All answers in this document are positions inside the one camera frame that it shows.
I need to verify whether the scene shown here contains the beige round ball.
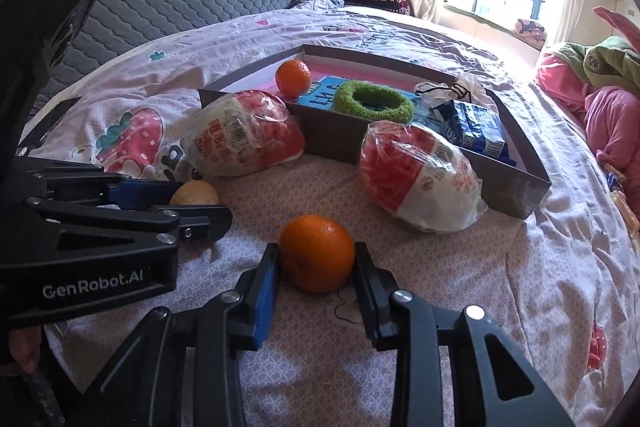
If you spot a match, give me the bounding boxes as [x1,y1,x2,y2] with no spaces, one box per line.
[170,180,220,206]

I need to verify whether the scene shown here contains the large orange mandarin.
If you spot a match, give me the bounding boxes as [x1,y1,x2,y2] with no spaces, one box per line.
[278,215,356,294]

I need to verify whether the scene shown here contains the red white bun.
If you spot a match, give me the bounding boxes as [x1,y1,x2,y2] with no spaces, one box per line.
[358,120,488,233]

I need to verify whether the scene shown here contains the blue snack packet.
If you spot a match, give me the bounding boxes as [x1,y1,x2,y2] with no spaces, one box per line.
[434,100,516,167]

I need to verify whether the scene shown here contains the green crocheted ring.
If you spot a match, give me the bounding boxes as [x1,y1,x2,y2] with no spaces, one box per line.
[332,79,418,125]

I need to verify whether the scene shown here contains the person's left hand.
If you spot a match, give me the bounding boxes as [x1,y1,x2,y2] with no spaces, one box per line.
[3,327,41,375]

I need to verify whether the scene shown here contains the pink floral bedsheet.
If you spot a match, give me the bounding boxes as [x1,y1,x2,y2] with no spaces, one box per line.
[37,9,639,426]

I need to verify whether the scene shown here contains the small orange mandarin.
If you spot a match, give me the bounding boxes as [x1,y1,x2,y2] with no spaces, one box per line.
[274,60,312,98]

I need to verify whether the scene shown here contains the shallow grey cardboard box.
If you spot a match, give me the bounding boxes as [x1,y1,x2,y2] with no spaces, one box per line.
[200,44,551,219]

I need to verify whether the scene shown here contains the pink and blue book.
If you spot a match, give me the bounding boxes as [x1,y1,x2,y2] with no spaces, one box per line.
[264,60,519,168]

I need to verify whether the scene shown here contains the dark blue clothing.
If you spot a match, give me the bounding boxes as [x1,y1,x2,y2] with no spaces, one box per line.
[288,0,345,11]

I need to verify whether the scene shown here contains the yellow snack packet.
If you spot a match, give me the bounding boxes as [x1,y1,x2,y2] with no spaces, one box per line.
[612,186,640,236]

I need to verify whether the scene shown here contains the pink quilt pile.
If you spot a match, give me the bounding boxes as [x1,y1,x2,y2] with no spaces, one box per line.
[536,54,639,213]

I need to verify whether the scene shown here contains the patterned cushion on sill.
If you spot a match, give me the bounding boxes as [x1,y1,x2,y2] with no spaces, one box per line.
[514,18,547,50]

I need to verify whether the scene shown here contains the green garment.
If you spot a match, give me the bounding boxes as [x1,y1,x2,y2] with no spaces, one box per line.
[550,36,640,96]

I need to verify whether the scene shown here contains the crumpled white drawstring bag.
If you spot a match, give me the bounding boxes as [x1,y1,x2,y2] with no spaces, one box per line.
[413,74,498,113]

